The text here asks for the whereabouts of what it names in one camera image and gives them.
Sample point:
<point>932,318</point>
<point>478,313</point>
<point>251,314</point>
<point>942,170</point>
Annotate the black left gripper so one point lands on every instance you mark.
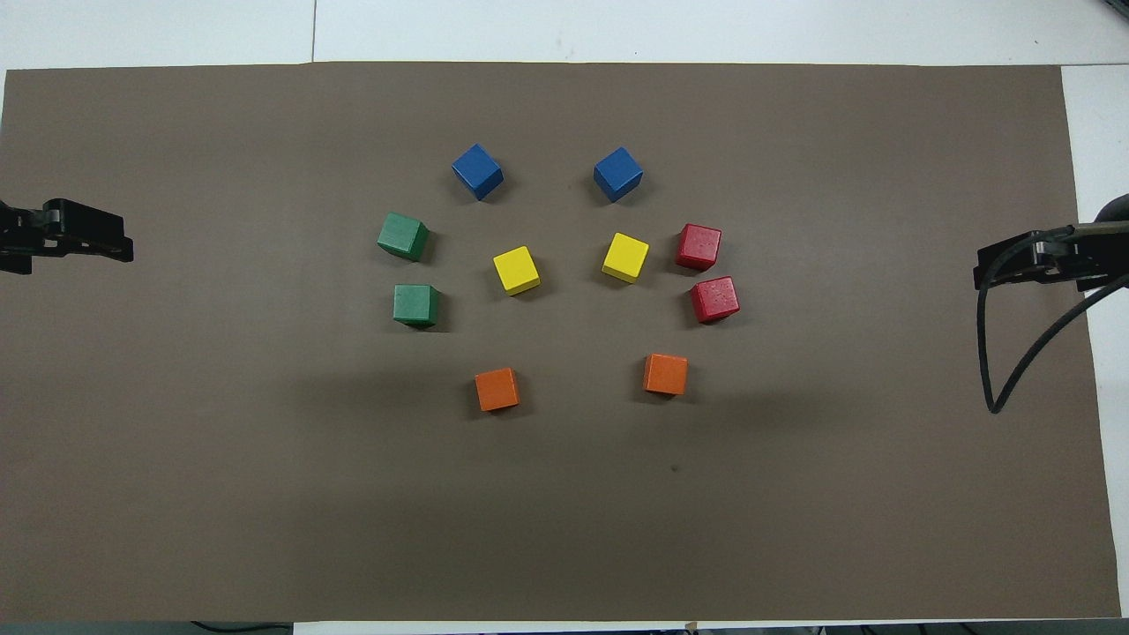
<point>18,240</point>

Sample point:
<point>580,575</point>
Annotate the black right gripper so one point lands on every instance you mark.
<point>1104,263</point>

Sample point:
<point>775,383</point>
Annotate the green wooden cube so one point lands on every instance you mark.
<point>414,305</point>
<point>403,236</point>

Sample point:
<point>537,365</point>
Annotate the red wooden cube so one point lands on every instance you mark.
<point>714,299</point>
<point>699,246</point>

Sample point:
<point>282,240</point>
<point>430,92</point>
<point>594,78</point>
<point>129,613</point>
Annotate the orange wooden cube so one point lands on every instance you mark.
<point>497,389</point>
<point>665,374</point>

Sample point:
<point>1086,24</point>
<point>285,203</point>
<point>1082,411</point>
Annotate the blue wooden cube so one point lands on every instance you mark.
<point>617,174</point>
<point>477,171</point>

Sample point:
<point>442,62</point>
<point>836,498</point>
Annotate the yellow wooden cube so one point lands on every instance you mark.
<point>625,257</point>
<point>516,270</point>

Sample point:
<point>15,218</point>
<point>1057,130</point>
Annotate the brown table mat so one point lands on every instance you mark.
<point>564,494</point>

